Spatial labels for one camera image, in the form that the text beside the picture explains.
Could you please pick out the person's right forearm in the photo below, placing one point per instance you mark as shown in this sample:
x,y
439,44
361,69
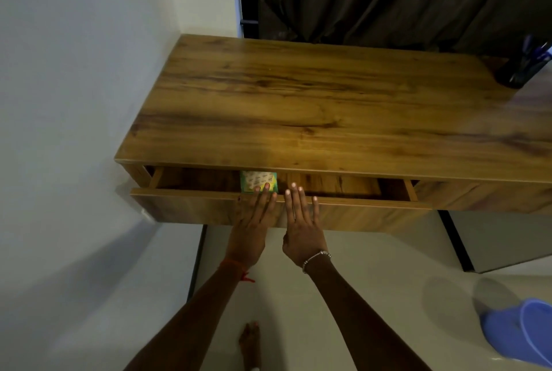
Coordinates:
x,y
358,323

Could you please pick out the person's left hand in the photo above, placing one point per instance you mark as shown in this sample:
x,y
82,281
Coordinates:
x,y
250,232

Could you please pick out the person's left fingers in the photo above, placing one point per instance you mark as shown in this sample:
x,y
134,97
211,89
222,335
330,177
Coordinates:
x,y
258,204

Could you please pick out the person's right little finger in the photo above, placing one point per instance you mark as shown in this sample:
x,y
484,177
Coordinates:
x,y
315,211

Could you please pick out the wooden desk drawer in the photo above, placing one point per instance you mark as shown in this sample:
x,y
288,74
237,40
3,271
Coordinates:
x,y
366,215

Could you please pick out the person's left forearm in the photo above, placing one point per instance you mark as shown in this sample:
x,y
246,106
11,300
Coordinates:
x,y
194,319

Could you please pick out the wooden desk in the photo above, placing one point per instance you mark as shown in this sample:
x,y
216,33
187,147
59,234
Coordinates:
x,y
310,103

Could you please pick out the green patterned small box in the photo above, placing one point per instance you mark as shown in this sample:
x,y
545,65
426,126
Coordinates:
x,y
252,178

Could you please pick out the blue plastic tub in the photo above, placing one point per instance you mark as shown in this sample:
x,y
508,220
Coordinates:
x,y
517,332

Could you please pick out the red thread wristband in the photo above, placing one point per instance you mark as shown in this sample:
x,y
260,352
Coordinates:
x,y
235,266

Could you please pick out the person's right middle finger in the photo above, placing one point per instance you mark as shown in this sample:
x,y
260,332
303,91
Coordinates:
x,y
296,202

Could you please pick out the black pen holder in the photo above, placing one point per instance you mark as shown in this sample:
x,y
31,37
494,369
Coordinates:
x,y
515,71

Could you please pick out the person's right hand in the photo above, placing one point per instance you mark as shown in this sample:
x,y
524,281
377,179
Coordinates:
x,y
304,232

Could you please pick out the blue pen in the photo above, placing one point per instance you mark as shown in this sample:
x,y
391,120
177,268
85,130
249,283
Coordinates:
x,y
543,53

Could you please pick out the black desk leg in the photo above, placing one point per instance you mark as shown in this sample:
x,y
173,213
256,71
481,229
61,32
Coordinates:
x,y
457,241
197,258

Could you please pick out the person's foot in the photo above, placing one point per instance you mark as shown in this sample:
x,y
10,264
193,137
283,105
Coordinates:
x,y
250,345

